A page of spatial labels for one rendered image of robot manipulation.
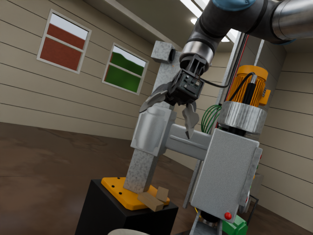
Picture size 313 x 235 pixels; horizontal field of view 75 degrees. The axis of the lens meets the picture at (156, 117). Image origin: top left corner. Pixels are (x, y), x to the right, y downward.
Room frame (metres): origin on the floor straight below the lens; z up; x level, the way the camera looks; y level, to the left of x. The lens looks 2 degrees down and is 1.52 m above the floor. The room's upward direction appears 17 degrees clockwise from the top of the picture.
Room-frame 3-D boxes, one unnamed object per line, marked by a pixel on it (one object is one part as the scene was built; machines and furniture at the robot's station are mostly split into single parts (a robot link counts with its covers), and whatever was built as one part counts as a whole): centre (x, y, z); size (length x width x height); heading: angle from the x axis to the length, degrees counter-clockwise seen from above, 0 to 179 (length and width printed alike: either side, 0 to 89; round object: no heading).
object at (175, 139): (1.80, -0.21, 1.34); 0.74 x 0.34 x 0.25; 79
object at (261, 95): (1.71, -0.67, 1.88); 0.31 x 0.28 x 0.40; 70
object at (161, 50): (1.74, 0.10, 2.00); 0.20 x 0.18 x 0.15; 44
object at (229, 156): (1.16, -0.46, 1.30); 0.36 x 0.22 x 0.45; 160
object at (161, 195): (1.84, -0.26, 0.80); 0.20 x 0.10 x 0.05; 174
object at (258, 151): (0.98, -0.52, 1.35); 0.08 x 0.03 x 0.28; 160
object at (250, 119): (1.42, -0.55, 1.60); 0.96 x 0.25 x 0.17; 160
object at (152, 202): (1.62, -0.15, 0.81); 0.20 x 0.10 x 0.05; 52
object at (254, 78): (1.09, -0.43, 1.76); 0.04 x 0.04 x 0.17
